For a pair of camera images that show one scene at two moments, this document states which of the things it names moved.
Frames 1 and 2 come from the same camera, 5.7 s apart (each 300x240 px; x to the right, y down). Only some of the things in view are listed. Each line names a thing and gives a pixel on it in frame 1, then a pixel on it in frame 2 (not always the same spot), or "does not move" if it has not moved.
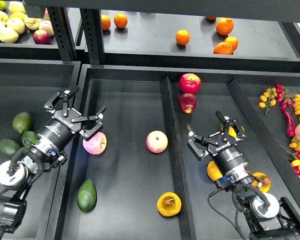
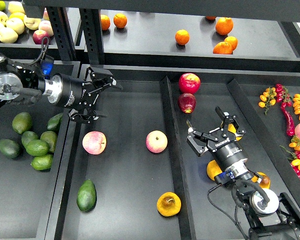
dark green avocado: (87, 195) does not move
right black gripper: (226, 154) does not move
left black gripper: (67, 122) → (72, 93)
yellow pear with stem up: (169, 204) does not move
